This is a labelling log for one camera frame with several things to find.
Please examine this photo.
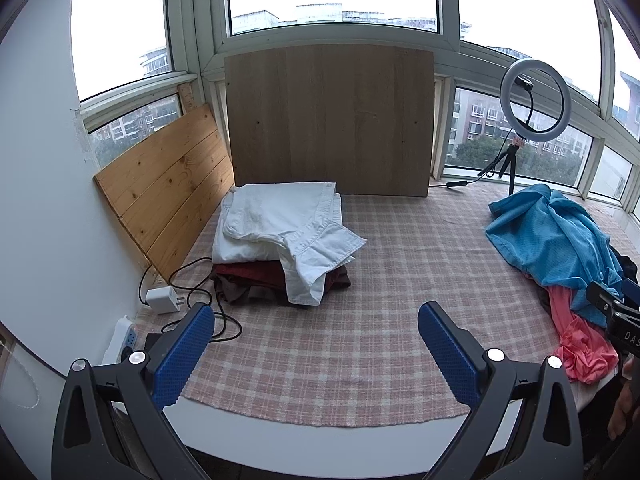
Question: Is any white power strip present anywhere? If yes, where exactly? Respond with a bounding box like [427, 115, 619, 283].
[102, 315, 138, 366]

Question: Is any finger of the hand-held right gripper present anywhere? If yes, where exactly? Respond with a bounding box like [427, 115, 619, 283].
[585, 281, 626, 313]

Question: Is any black garment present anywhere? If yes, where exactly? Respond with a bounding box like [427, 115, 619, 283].
[607, 245, 640, 301]

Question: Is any large wood panel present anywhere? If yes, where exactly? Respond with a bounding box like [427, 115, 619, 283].
[224, 44, 436, 198]

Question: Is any white ring light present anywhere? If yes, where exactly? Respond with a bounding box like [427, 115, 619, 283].
[500, 57, 572, 141]

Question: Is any black phone clamp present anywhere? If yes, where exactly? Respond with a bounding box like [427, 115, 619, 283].
[515, 75, 536, 136]

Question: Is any white shirt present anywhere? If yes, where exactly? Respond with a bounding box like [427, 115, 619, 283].
[212, 181, 368, 306]

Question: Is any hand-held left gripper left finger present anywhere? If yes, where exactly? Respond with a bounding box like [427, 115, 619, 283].
[51, 302, 216, 480]

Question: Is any pink garment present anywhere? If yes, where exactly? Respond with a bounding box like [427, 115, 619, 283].
[547, 285, 621, 386]

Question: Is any white charger with black cable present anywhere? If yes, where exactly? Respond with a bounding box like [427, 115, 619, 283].
[139, 257, 244, 343]

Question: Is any white window frame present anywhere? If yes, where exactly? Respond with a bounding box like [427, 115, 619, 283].
[70, 0, 640, 211]

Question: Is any person's right hand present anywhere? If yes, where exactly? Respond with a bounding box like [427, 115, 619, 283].
[607, 360, 640, 441]

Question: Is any dark red garment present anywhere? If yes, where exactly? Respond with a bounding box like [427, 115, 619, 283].
[212, 260, 351, 291]

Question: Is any pink plaid mat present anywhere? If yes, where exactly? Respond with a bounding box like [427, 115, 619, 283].
[132, 180, 640, 428]

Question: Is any black power adapter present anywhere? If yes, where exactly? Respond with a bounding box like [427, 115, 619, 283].
[145, 332, 176, 357]

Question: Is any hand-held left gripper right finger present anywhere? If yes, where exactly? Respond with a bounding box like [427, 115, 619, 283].
[417, 301, 585, 480]

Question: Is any blue striped jacket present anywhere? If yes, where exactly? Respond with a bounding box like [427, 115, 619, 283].
[485, 183, 626, 328]

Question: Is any pine wood board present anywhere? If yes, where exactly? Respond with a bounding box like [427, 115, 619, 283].
[94, 104, 236, 286]

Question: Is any wooden slat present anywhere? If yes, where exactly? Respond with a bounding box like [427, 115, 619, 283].
[177, 82, 197, 117]

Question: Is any brown garment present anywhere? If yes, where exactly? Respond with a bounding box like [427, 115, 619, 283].
[215, 280, 351, 308]

